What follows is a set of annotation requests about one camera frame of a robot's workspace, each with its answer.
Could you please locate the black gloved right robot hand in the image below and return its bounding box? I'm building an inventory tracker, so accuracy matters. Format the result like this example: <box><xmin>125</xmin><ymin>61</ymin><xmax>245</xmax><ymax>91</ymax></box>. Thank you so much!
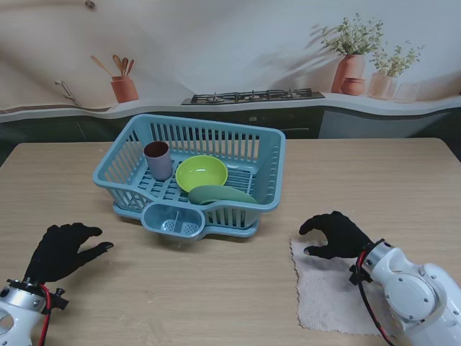
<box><xmin>298</xmin><ymin>210</ymin><xmax>375</xmax><ymax>261</ymax></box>

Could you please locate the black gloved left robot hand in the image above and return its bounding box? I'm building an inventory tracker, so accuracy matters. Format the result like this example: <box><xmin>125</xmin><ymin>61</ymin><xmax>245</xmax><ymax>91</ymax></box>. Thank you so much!
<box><xmin>23</xmin><ymin>222</ymin><xmax>115</xmax><ymax>285</ymax></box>

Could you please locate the beige wiping cloth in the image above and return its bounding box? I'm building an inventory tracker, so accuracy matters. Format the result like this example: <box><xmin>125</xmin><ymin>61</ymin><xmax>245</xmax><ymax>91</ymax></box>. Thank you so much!
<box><xmin>290</xmin><ymin>237</ymin><xmax>393</xmax><ymax>336</ymax></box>

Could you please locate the pale green plate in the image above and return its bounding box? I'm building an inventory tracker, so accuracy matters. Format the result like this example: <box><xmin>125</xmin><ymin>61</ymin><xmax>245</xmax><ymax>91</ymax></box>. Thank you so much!
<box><xmin>187</xmin><ymin>185</ymin><xmax>259</xmax><ymax>229</ymax></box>

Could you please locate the purple plastic cup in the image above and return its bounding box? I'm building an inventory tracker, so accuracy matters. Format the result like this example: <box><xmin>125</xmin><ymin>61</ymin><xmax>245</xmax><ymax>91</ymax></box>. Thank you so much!
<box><xmin>143</xmin><ymin>141</ymin><xmax>174</xmax><ymax>181</ymax></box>

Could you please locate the lime green bowl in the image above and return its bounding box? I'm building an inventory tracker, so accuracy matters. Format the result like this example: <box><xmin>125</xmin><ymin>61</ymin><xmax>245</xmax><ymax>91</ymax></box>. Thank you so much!
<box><xmin>175</xmin><ymin>155</ymin><xmax>229</xmax><ymax>193</ymax></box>

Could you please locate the blue plastic dish rack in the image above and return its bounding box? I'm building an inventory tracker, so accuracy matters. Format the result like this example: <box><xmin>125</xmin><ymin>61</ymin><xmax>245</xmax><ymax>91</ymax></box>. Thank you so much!
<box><xmin>91</xmin><ymin>113</ymin><xmax>287</xmax><ymax>241</ymax></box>

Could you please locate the printed kitchen backdrop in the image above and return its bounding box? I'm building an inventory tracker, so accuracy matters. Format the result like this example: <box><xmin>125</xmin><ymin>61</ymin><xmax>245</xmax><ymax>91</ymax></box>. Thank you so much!
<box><xmin>0</xmin><ymin>0</ymin><xmax>461</xmax><ymax>167</ymax></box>

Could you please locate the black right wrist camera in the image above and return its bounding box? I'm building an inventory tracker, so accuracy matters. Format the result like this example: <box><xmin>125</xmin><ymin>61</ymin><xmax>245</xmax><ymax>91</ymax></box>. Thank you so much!
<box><xmin>348</xmin><ymin>265</ymin><xmax>374</xmax><ymax>286</ymax></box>

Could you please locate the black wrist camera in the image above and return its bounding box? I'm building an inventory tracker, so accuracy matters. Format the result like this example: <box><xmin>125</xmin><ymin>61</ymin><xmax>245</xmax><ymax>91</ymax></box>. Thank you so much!
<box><xmin>348</xmin><ymin>265</ymin><xmax>374</xmax><ymax>286</ymax></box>
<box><xmin>48</xmin><ymin>288</ymin><xmax>70</xmax><ymax>313</ymax></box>

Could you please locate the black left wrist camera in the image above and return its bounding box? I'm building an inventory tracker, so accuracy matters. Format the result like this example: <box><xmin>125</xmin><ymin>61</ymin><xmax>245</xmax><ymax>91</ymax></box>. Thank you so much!
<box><xmin>48</xmin><ymin>288</ymin><xmax>70</xmax><ymax>313</ymax></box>

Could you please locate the red black left arm cable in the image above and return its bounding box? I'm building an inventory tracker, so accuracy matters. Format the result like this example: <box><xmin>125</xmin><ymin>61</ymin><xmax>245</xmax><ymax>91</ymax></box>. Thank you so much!
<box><xmin>35</xmin><ymin>284</ymin><xmax>53</xmax><ymax>346</ymax></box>

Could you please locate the red black arm cable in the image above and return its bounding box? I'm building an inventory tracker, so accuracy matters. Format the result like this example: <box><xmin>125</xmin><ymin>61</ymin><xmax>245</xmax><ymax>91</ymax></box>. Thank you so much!
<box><xmin>354</xmin><ymin>244</ymin><xmax>397</xmax><ymax>346</ymax></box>
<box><xmin>35</xmin><ymin>284</ymin><xmax>53</xmax><ymax>346</ymax></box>

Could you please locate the red black right arm cable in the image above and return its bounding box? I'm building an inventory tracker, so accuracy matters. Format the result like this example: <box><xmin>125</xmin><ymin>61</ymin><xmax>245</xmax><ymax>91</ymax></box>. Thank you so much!
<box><xmin>354</xmin><ymin>244</ymin><xmax>397</xmax><ymax>346</ymax></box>

